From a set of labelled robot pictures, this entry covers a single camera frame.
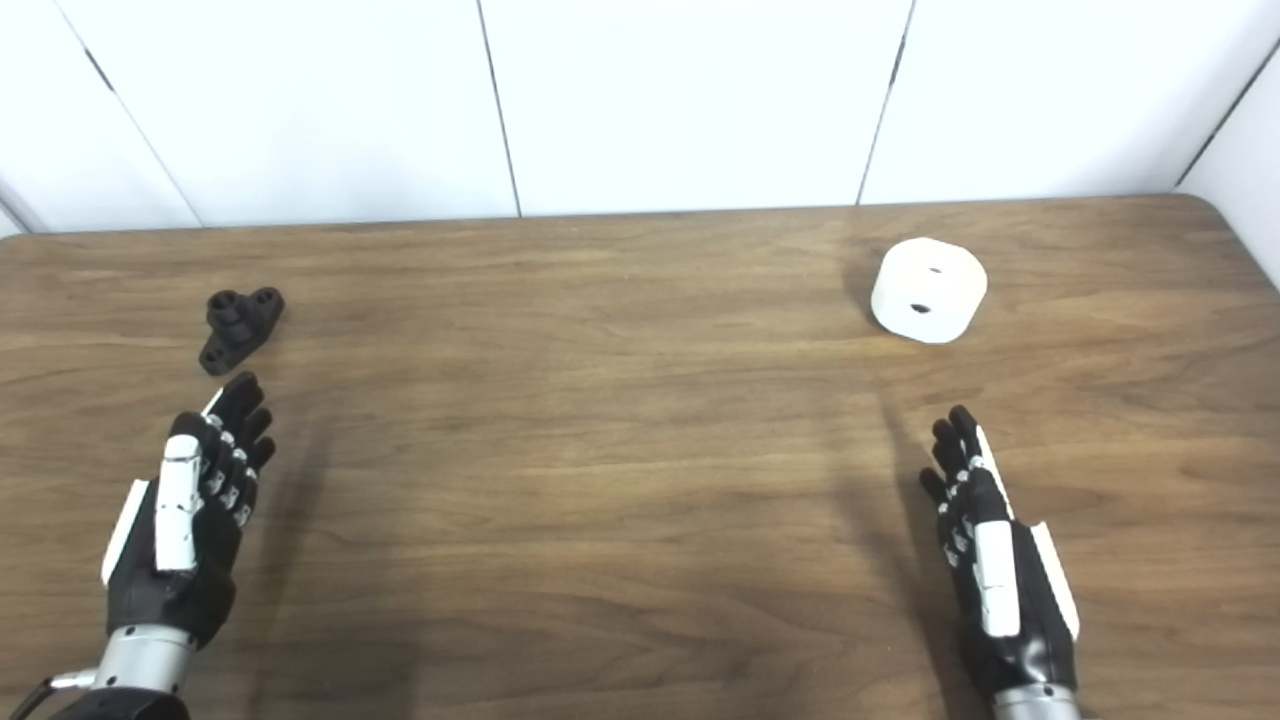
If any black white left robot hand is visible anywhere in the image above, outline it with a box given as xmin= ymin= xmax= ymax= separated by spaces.
xmin=103 ymin=372 xmax=277 ymax=648

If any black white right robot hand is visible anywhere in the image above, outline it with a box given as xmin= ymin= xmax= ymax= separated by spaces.
xmin=919 ymin=405 xmax=1082 ymax=697

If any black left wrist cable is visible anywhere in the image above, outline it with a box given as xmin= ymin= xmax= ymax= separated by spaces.
xmin=8 ymin=672 xmax=99 ymax=720

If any black flanged holder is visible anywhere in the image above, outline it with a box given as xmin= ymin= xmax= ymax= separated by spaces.
xmin=198 ymin=287 xmax=286 ymax=377

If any round white piece with holes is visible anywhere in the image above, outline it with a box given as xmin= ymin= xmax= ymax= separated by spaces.
xmin=870 ymin=237 xmax=989 ymax=345

